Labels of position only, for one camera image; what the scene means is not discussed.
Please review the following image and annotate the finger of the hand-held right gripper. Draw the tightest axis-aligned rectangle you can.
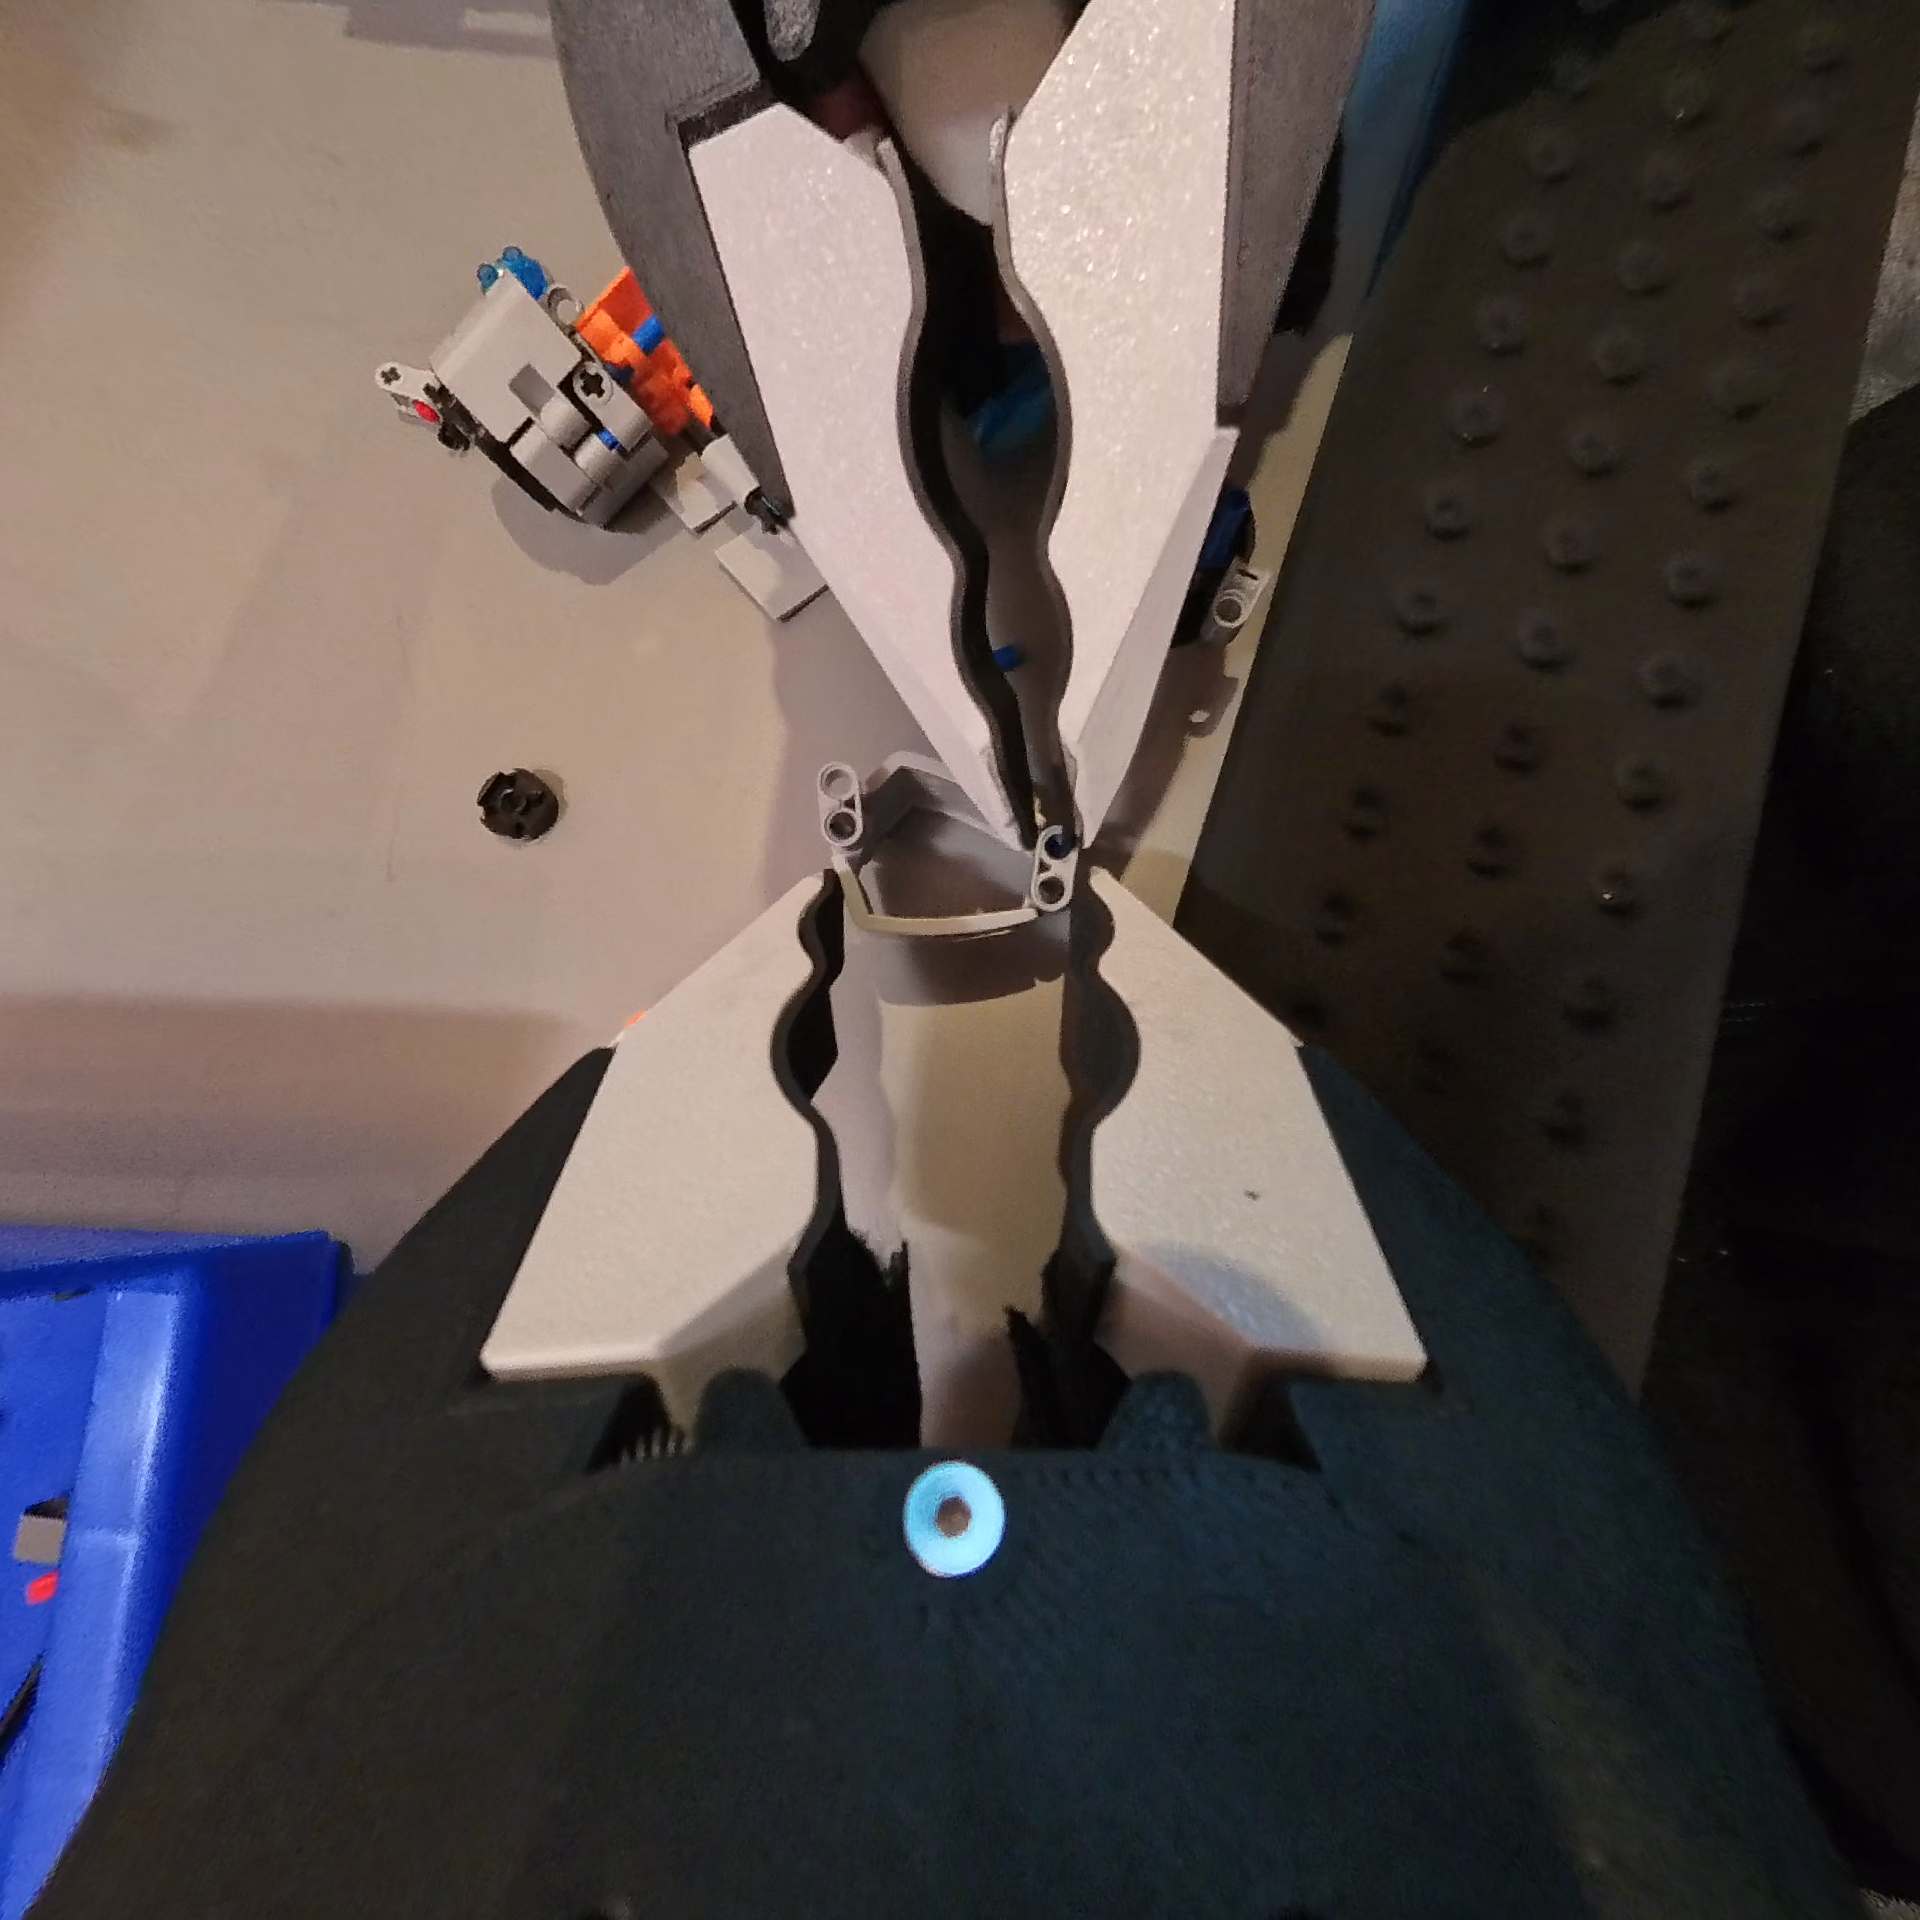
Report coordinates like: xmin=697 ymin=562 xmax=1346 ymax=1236
xmin=679 ymin=101 xmax=1044 ymax=842
xmin=990 ymin=0 xmax=1244 ymax=849

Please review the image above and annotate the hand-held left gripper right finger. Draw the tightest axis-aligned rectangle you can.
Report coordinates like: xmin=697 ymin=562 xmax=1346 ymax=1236
xmin=1064 ymin=873 xmax=1433 ymax=1390

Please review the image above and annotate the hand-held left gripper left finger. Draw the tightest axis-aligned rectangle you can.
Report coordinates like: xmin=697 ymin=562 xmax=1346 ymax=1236
xmin=481 ymin=869 xmax=846 ymax=1386

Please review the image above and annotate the grey block module orange part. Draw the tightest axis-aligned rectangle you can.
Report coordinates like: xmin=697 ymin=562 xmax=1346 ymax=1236
xmin=375 ymin=270 xmax=720 ymax=527

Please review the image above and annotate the black round core blue pin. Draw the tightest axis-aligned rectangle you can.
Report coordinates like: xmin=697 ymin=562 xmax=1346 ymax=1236
xmin=1176 ymin=486 xmax=1270 ymax=647

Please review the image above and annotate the grey curved panel block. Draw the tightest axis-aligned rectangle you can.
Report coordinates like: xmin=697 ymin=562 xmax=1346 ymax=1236
xmin=814 ymin=754 xmax=1081 ymax=943

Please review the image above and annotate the blue plastic bin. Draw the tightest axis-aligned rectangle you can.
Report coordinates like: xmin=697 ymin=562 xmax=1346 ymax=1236
xmin=0 ymin=1226 xmax=355 ymax=1907

